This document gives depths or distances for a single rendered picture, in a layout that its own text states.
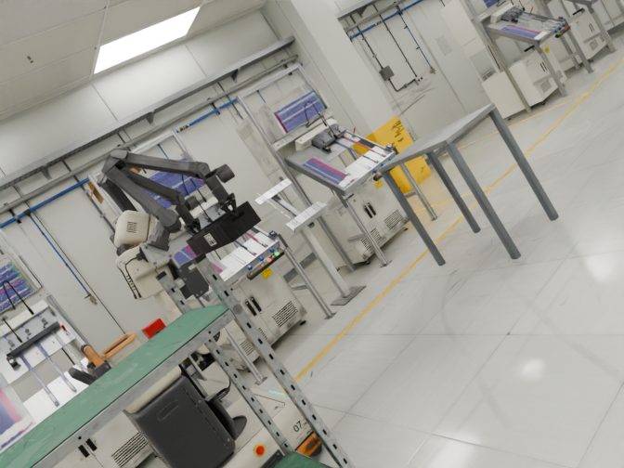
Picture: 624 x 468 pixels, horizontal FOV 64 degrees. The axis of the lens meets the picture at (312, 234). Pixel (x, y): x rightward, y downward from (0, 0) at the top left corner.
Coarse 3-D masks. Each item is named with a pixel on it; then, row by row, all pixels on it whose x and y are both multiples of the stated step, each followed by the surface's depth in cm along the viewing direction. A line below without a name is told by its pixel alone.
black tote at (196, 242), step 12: (240, 204) 235; (228, 216) 223; (240, 216) 226; (252, 216) 229; (204, 228) 276; (216, 228) 228; (228, 228) 222; (240, 228) 225; (192, 240) 262; (204, 240) 248; (216, 240) 237; (228, 240) 226; (204, 252) 258
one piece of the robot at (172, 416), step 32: (96, 352) 202; (160, 384) 199; (192, 384) 226; (128, 416) 219; (160, 416) 198; (192, 416) 203; (224, 416) 223; (160, 448) 196; (192, 448) 201; (224, 448) 207
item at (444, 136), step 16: (480, 112) 287; (496, 112) 292; (448, 128) 307; (464, 128) 281; (416, 144) 334; (432, 144) 289; (448, 144) 275; (512, 144) 294; (400, 160) 314; (432, 160) 354; (384, 176) 336; (448, 176) 357; (464, 176) 280; (528, 176) 299; (400, 192) 338; (480, 192) 280; (544, 192) 301; (464, 208) 359; (544, 208) 304; (416, 224) 340; (496, 224) 282; (432, 240) 344; (512, 240) 286; (512, 256) 288
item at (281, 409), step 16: (240, 400) 262; (272, 400) 238; (288, 400) 227; (240, 416) 242; (256, 416) 232; (272, 416) 222; (288, 416) 219; (240, 432) 226; (256, 432) 217; (288, 432) 217; (304, 432) 221; (240, 448) 212; (256, 448) 209; (272, 448) 213; (304, 448) 219; (224, 464) 208; (240, 464) 206; (256, 464) 208; (272, 464) 211
